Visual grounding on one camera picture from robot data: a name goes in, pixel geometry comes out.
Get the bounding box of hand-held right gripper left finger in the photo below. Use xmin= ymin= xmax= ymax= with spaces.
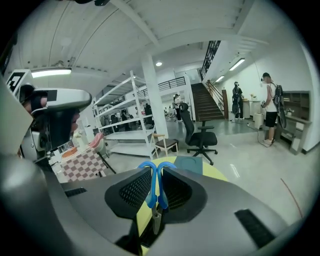
xmin=59 ymin=166 xmax=154 ymax=255

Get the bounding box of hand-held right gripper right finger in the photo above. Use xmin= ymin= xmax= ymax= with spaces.
xmin=154 ymin=166 xmax=289 ymax=256

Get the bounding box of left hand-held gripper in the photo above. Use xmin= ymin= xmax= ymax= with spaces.
xmin=6 ymin=69 xmax=93 ymax=162

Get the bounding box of dark teal box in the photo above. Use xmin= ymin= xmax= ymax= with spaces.
xmin=173 ymin=155 xmax=203 ymax=176

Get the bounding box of blue-handled tool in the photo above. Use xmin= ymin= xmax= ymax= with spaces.
xmin=137 ymin=161 xmax=176 ymax=235

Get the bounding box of long ceiling tube light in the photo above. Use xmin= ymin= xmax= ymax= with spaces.
xmin=228 ymin=57 xmax=246 ymax=72
xmin=31 ymin=67 xmax=73 ymax=79

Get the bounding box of round table yellow-green tablecloth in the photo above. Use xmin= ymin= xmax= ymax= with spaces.
xmin=138 ymin=156 xmax=229 ymax=255

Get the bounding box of table with red checkered cloth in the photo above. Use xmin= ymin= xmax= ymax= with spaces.
xmin=59 ymin=147 xmax=107 ymax=183

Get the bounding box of pink chair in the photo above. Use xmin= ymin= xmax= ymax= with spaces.
xmin=88 ymin=132 xmax=105 ymax=148

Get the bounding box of orange tray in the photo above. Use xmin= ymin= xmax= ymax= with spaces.
xmin=61 ymin=146 xmax=77 ymax=159

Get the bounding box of white metal shelving rack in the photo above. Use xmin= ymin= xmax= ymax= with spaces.
xmin=92 ymin=70 xmax=161 ymax=161

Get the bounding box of black office chair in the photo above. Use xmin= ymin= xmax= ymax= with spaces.
xmin=178 ymin=102 xmax=219 ymax=166

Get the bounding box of wooden chair dark seat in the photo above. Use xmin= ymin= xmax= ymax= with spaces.
xmin=151 ymin=133 xmax=180 ymax=159

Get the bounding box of white bin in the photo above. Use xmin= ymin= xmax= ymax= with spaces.
xmin=253 ymin=112 xmax=265 ymax=130

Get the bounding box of brown staircase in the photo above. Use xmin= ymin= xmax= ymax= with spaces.
xmin=190 ymin=79 xmax=230 ymax=123

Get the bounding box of black balcony railing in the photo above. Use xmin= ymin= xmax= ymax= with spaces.
xmin=157 ymin=76 xmax=187 ymax=92

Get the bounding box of wooden shelf desk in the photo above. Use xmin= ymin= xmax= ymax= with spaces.
xmin=277 ymin=90 xmax=313 ymax=156

